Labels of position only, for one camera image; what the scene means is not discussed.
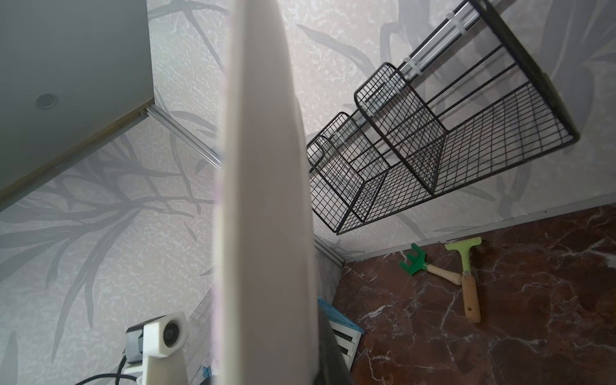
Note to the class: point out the black wire basket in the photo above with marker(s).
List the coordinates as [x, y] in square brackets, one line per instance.
[398, 150]

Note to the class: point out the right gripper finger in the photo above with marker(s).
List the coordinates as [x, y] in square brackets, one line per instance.
[332, 368]

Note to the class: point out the white blue wooden crate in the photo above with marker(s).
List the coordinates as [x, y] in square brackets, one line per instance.
[347, 333]

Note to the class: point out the green toy rake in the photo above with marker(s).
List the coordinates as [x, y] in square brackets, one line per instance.
[415, 261]

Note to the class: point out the colourful patterned round plate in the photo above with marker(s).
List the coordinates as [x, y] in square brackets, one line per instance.
[266, 327]

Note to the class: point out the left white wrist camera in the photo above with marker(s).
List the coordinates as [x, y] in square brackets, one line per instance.
[154, 350]

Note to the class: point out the green toy hoe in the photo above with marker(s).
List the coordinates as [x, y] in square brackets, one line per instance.
[468, 282]

